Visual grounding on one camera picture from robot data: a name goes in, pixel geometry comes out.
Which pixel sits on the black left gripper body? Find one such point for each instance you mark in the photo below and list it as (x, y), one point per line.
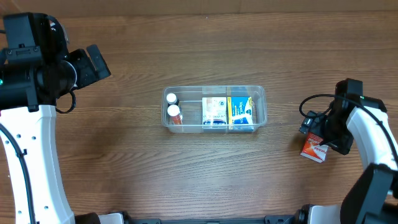
(90, 66)

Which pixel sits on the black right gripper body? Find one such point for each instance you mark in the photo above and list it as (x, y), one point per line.
(331, 140)

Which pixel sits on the red and white box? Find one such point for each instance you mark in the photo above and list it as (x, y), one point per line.
(312, 149)

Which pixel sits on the black bottle white cap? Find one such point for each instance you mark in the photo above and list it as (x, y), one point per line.
(172, 99)

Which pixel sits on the blue VapoDrops box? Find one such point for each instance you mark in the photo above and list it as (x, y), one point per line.
(239, 110)

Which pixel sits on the orange bottle white cap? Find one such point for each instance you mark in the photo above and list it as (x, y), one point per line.
(175, 114)

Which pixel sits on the white Hansaplast box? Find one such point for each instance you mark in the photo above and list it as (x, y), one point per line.
(214, 110)

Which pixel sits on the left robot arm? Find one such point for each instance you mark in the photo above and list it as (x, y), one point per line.
(36, 70)

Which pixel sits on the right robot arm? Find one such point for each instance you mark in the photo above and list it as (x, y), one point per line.
(353, 118)

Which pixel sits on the clear plastic container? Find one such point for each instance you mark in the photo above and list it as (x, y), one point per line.
(190, 103)

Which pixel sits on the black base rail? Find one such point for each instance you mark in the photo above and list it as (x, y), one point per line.
(124, 218)

